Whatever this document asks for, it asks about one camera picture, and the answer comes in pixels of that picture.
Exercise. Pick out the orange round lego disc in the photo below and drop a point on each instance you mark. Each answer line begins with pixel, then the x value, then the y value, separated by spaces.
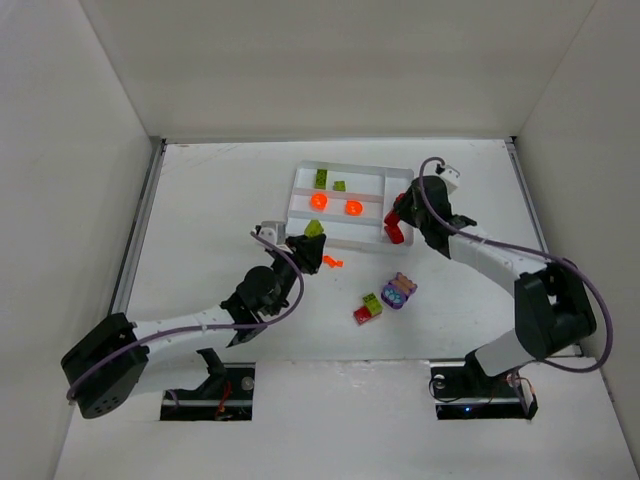
pixel 318 201

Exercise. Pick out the red oval flower lego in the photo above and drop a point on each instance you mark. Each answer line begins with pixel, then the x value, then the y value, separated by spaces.
pixel 398 200

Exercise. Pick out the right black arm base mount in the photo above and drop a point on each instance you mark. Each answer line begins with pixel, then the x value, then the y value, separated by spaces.
pixel 461 394

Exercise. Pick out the lime green long lego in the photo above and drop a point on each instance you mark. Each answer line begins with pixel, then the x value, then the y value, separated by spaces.
pixel 320 179

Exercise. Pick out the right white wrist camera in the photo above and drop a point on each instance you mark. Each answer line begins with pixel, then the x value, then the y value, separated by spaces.
pixel 450 176

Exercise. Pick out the purple paw print lego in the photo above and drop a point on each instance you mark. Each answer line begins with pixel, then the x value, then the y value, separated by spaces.
pixel 397 291

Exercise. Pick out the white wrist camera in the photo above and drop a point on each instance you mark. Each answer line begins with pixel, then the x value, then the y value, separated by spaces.
pixel 272 231
pixel 450 176

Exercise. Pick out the orange curved lego piece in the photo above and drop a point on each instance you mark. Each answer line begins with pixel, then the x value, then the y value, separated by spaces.
pixel 353 208

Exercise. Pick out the small orange lego pieces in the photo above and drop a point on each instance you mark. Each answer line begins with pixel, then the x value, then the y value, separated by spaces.
pixel 332 263

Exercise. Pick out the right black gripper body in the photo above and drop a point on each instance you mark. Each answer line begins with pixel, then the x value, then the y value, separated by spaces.
pixel 409 207

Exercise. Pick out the lime green sloped lego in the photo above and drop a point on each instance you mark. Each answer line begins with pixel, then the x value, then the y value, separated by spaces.
pixel 313 229

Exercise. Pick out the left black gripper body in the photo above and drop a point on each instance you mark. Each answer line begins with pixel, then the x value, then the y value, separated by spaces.
pixel 304 253

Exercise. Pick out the white compartment sorting tray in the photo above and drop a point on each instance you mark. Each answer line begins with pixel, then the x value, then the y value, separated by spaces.
pixel 374 187

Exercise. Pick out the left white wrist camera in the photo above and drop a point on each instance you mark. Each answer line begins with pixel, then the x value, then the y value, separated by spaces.
pixel 272 231

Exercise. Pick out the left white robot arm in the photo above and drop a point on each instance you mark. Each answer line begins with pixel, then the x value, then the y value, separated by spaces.
pixel 118 358

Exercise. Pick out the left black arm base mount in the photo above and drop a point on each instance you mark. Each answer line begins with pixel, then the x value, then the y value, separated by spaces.
pixel 224 395

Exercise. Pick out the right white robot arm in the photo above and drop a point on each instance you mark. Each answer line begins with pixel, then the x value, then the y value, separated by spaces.
pixel 551 307

